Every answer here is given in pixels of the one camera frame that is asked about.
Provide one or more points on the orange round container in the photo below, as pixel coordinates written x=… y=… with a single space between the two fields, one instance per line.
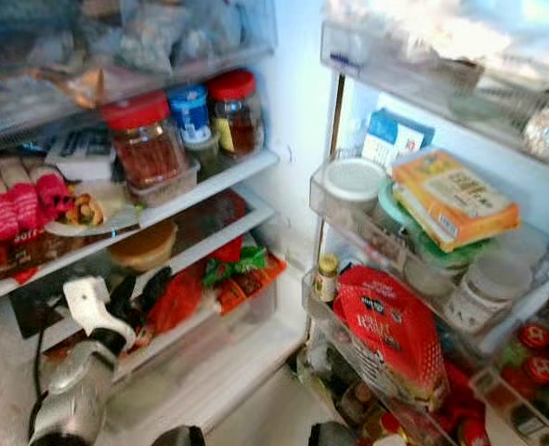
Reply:
x=144 y=246

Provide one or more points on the white-edged glass fridge shelf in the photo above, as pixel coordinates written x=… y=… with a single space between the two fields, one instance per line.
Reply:
x=237 y=177
x=218 y=232

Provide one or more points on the clear fridge door bin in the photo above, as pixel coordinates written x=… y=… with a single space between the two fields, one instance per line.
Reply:
x=339 y=232
x=320 y=362
x=404 y=79

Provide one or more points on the red plastic bag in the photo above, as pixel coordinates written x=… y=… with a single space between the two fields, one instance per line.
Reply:
x=176 y=302

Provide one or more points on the white plate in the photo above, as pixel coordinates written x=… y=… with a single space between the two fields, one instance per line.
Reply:
x=121 y=216

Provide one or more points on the green red snack packet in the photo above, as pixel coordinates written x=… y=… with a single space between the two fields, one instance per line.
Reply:
x=232 y=260

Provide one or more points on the filled tortilla wrap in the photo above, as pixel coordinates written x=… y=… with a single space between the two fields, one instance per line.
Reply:
x=86 y=210

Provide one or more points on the clear crisper drawer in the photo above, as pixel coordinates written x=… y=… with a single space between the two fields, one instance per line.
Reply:
x=209 y=367

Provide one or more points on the orange snack packet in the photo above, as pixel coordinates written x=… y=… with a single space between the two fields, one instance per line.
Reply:
x=251 y=283

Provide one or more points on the dark red food package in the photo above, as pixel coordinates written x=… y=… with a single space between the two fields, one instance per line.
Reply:
x=23 y=255

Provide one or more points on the clear plastic food container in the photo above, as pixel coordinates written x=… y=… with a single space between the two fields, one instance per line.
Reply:
x=167 y=186

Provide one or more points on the dark grey robot left leg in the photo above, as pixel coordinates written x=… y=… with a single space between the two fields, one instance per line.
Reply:
x=177 y=437

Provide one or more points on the dark grey robot leg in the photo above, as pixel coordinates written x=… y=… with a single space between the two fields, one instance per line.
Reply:
x=330 y=436
x=177 y=437

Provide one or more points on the white box dark label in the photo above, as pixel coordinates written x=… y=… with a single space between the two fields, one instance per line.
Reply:
x=81 y=156

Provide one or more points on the large red-lidded jar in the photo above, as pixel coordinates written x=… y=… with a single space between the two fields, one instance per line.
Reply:
x=146 y=147

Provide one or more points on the small yellow-capped bottle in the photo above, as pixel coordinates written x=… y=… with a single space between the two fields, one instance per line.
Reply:
x=327 y=274

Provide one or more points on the blue-lidded jar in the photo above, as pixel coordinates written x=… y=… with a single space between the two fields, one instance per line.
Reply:
x=190 y=113

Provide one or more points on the small red-lidded jar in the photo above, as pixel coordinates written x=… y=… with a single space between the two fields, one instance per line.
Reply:
x=237 y=113

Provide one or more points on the white-lidded clear jar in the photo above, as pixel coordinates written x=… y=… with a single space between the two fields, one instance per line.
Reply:
x=353 y=181

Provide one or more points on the dark grey robot right leg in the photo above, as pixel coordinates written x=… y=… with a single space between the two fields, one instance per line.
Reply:
x=330 y=436

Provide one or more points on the red raisin bag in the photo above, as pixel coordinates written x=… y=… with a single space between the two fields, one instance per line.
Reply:
x=395 y=334

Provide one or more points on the green round lid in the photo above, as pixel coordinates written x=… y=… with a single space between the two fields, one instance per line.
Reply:
x=390 y=209

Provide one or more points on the blue white carton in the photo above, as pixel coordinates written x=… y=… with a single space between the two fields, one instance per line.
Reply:
x=395 y=137

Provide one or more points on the orange flat box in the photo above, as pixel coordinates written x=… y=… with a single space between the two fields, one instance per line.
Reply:
x=455 y=197

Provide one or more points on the red sauce bottle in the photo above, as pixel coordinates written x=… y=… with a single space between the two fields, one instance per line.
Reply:
x=464 y=413

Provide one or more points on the white-lidded frosted jar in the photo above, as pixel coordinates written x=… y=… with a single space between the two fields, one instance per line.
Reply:
x=492 y=283

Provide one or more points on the red-capped bottle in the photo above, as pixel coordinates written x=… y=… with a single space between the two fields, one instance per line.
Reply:
x=534 y=336
x=543 y=370

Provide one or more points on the crumpled clear plastic bottle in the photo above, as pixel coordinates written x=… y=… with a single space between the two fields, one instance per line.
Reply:
x=548 y=125

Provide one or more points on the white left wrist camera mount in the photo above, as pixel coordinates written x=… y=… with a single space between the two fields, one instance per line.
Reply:
x=88 y=305

